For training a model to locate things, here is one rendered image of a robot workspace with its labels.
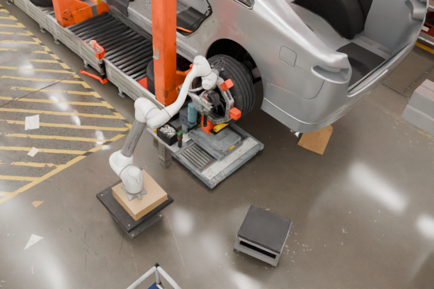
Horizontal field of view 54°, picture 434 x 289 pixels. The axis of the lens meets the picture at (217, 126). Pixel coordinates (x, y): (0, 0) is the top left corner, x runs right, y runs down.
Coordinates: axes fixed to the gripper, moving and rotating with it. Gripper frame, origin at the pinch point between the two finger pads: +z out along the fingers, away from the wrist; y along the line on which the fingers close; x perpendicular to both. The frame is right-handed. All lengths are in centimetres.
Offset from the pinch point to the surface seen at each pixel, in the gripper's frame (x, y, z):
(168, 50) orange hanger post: -10, -53, 1
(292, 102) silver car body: -18, 72, -6
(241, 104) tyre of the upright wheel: -32.3, 27.5, -13.7
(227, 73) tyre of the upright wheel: -10.9, 7.6, -3.0
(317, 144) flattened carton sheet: -122, 113, 57
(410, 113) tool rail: 157, 105, -196
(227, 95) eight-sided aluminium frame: -24.4, 13.7, -17.4
